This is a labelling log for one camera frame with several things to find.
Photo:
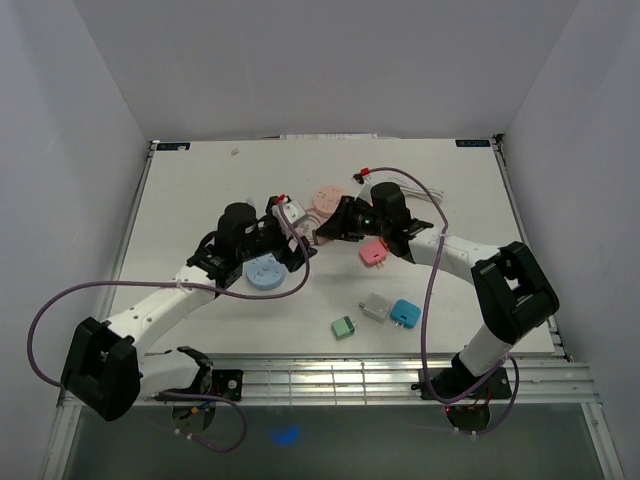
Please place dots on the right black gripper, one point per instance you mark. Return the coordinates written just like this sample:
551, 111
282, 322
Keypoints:
340, 224

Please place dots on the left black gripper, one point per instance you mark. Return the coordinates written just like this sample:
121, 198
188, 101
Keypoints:
292, 260

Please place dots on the green charger plug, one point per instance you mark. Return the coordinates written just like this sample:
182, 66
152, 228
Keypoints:
343, 328

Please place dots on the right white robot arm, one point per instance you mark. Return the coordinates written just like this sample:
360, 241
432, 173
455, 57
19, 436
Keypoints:
513, 293

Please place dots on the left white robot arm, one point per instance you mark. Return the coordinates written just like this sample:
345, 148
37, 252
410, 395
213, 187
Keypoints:
104, 363

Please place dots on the coral pink flat plug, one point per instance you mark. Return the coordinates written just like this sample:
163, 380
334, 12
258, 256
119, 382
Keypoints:
373, 254

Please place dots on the white grey charger plug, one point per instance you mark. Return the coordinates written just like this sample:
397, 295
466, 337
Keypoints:
375, 306

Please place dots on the blue charger plug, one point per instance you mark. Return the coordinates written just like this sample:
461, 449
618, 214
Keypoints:
405, 314

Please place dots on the pink round power strip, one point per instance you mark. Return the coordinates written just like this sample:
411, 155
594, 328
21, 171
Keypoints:
326, 200

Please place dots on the blue round power strip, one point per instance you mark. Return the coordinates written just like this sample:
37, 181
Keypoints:
265, 273

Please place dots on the right corner label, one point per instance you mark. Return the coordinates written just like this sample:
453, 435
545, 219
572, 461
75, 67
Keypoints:
472, 143

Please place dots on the corner label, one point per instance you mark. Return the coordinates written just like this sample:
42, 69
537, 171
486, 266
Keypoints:
173, 146
472, 143

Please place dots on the left corner label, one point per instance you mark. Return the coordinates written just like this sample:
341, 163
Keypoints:
173, 146

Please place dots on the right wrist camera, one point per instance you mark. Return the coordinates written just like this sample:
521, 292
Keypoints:
364, 184

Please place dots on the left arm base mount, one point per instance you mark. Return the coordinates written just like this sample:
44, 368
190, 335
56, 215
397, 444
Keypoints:
225, 383

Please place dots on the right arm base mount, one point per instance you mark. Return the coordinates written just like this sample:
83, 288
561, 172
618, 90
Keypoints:
453, 381

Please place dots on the aluminium rail frame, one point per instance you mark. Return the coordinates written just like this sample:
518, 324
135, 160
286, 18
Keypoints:
323, 415

